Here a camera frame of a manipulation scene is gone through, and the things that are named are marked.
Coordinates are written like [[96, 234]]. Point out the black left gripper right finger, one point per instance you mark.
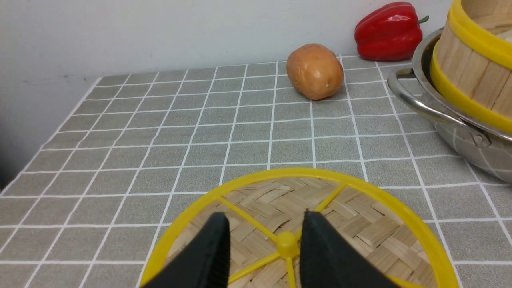
[[327, 260]]

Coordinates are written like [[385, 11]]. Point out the red bell pepper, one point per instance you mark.
[[390, 33]]

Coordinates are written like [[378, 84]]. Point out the yellow bamboo steamer lid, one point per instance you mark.
[[265, 212]]

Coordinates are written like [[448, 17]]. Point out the stainless steel pot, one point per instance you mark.
[[480, 144]]

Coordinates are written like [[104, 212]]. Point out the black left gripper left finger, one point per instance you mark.
[[203, 263]]

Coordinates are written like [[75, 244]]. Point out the brown potato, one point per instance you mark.
[[315, 71]]

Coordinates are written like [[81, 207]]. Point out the grey checkered tablecloth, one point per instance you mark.
[[140, 148]]

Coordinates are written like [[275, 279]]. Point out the yellow bamboo steamer basket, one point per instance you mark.
[[471, 63]]

